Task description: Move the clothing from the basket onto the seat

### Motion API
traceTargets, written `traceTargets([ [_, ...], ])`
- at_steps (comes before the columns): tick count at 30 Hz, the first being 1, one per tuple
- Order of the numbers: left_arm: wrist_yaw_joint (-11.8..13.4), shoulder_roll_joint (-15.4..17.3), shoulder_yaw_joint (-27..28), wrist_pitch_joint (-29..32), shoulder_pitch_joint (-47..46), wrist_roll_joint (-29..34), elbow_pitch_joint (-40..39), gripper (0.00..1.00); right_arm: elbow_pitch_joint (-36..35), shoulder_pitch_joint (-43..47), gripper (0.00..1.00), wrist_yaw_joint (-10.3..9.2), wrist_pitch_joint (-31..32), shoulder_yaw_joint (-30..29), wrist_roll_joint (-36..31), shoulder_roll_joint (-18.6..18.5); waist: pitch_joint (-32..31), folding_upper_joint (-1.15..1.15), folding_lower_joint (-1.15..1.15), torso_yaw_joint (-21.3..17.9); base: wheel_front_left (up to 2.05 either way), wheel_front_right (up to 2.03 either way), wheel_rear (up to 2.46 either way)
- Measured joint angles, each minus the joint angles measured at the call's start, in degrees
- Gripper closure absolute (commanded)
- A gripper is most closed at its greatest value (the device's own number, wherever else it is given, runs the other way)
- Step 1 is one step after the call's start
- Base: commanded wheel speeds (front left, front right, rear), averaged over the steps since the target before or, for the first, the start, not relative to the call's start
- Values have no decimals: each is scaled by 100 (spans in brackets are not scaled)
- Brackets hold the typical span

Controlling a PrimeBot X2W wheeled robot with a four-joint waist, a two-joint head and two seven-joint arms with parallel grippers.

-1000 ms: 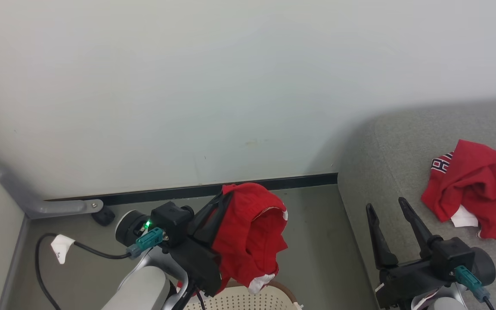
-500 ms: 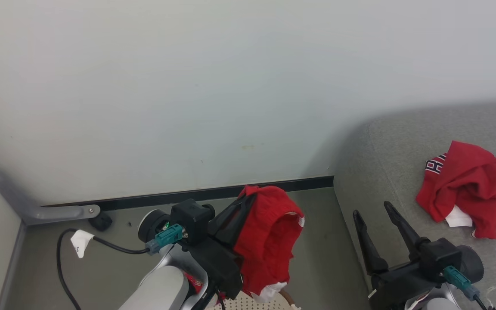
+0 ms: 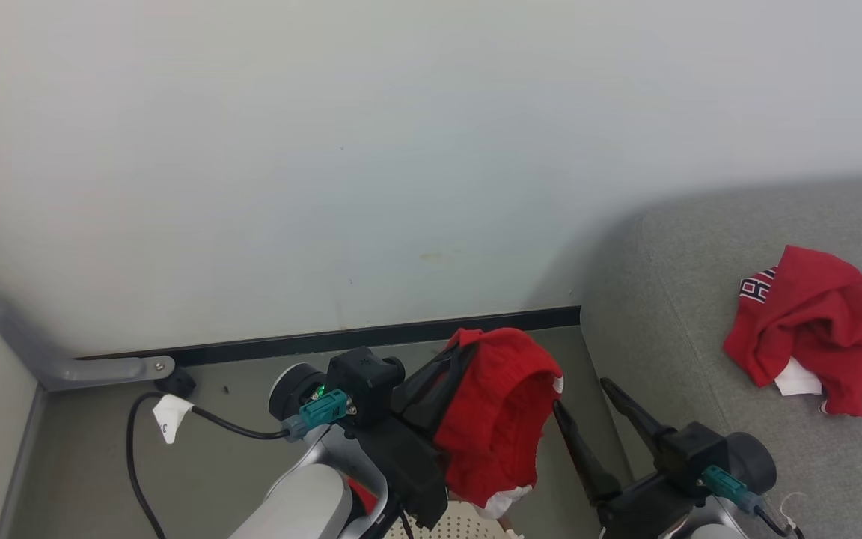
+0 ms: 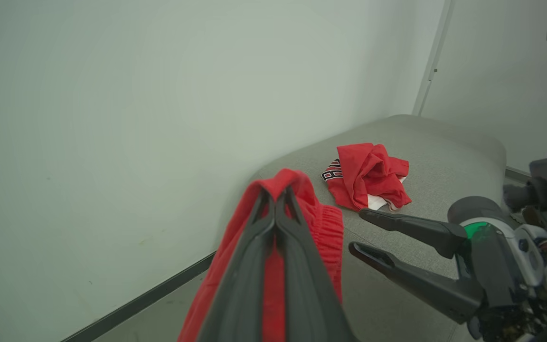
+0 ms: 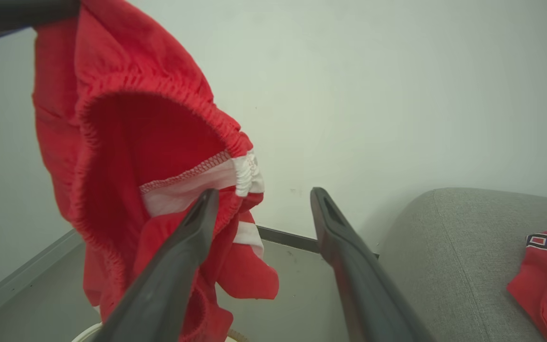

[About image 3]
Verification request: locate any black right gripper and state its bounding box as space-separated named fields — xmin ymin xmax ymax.
xmin=553 ymin=377 xmax=705 ymax=539

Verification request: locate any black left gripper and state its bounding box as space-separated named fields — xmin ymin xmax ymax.
xmin=356 ymin=341 xmax=478 ymax=531

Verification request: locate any red garment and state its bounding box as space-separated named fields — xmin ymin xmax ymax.
xmin=435 ymin=327 xmax=565 ymax=519

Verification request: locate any grey fabric sofa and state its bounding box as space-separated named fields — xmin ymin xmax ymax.
xmin=581 ymin=176 xmax=862 ymax=539

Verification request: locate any black baseboard strip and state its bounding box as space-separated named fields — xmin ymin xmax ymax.
xmin=76 ymin=305 xmax=581 ymax=368

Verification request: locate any red cloth in basket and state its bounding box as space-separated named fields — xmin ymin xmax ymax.
xmin=347 ymin=479 xmax=379 ymax=517

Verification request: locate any cream perforated laundry basket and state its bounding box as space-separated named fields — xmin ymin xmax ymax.
xmin=382 ymin=500 xmax=525 ymax=539

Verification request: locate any red white sports jersey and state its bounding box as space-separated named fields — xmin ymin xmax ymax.
xmin=723 ymin=245 xmax=862 ymax=417

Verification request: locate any grey skirting board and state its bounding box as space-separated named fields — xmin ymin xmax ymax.
xmin=0 ymin=386 xmax=46 ymax=539

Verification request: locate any teal right cable connector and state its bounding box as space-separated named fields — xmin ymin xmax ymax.
xmin=702 ymin=464 xmax=765 ymax=514

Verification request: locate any teal cable connector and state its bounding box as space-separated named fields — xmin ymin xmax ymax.
xmin=281 ymin=388 xmax=349 ymax=442
xmin=702 ymin=464 xmax=765 ymax=514

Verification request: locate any teal left cable connector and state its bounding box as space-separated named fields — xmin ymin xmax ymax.
xmin=281 ymin=388 xmax=349 ymax=442

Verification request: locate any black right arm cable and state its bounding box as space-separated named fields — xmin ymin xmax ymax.
xmin=756 ymin=502 xmax=806 ymax=539

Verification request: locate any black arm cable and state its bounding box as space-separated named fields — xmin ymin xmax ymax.
xmin=756 ymin=502 xmax=806 ymax=539
xmin=126 ymin=392 xmax=290 ymax=539

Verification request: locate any white cable tag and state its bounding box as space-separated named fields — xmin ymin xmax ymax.
xmin=152 ymin=395 xmax=195 ymax=445

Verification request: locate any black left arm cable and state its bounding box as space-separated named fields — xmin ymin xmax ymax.
xmin=126 ymin=392 xmax=290 ymax=539

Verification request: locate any grey metal corner bracket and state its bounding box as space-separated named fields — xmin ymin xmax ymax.
xmin=0 ymin=302 xmax=176 ymax=392

